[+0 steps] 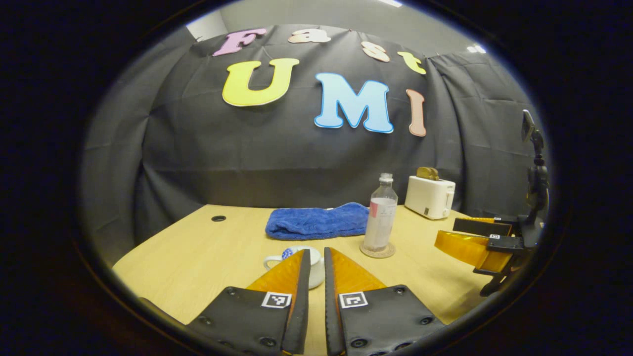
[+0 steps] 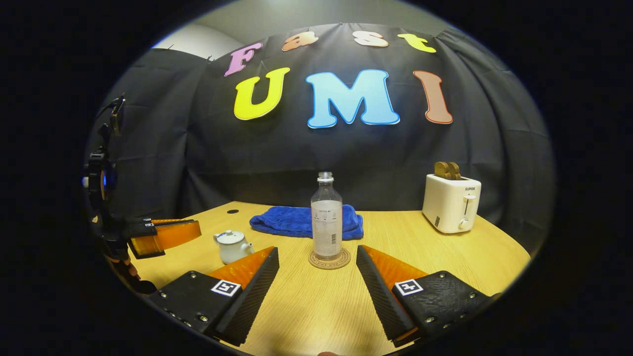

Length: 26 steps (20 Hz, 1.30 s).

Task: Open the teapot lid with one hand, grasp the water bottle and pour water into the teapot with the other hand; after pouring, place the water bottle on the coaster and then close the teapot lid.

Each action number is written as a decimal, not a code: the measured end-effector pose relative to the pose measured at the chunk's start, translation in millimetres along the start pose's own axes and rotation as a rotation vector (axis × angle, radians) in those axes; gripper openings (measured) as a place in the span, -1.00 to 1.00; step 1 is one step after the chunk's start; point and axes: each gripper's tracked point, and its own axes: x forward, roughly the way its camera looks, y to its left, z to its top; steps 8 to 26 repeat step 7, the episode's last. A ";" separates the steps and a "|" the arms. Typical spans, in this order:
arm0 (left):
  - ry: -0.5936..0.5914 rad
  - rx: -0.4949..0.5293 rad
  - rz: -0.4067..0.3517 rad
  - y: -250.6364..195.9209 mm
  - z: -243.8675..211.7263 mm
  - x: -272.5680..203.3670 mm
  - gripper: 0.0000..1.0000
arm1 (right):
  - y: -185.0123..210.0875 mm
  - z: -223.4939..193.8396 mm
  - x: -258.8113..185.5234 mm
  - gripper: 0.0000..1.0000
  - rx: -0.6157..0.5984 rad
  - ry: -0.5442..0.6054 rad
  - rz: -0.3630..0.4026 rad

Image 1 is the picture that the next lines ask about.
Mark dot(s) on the white toaster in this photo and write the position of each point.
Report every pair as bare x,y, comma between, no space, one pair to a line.
428,198

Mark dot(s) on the ceiling light panel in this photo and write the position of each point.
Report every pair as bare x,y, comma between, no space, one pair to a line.
477,48

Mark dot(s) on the blue towel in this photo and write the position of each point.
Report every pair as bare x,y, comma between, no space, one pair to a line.
316,222

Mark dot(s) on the brown toast slice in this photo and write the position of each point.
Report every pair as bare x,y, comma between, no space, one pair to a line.
433,174
423,173

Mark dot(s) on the clear plastic water bottle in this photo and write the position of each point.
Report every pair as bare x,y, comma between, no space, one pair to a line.
381,222

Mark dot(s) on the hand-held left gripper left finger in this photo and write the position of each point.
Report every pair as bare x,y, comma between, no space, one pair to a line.
300,316

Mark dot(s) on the white teacup with spout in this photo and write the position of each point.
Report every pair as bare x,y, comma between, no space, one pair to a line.
316,277

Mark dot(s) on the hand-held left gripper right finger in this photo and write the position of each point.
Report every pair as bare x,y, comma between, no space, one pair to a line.
330,306

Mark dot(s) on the round wooden coaster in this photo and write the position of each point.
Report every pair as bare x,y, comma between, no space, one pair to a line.
378,254

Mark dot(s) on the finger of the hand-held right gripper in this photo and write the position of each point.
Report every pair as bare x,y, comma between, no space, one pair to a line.
482,227
504,243

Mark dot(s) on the black backdrop cloth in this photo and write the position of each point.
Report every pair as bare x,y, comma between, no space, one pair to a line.
277,148

